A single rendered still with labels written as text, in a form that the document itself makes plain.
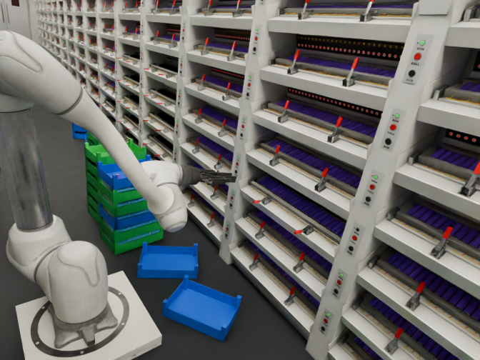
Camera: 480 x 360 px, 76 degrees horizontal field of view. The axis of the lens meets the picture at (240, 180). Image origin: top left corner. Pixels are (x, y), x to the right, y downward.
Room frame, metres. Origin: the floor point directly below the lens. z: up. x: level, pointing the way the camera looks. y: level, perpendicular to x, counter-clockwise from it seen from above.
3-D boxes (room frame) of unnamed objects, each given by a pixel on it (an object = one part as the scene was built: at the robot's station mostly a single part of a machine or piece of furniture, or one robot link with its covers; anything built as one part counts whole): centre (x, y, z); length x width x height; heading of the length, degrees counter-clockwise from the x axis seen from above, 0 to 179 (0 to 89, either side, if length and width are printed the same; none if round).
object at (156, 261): (1.33, 0.31, 0.04); 0.30 x 0.20 x 0.08; 102
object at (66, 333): (0.72, 0.43, 0.27); 0.22 x 0.18 x 0.06; 39
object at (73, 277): (0.74, 0.46, 0.41); 0.18 x 0.16 x 0.22; 63
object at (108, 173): (1.52, 0.59, 0.44); 0.30 x 0.20 x 0.08; 138
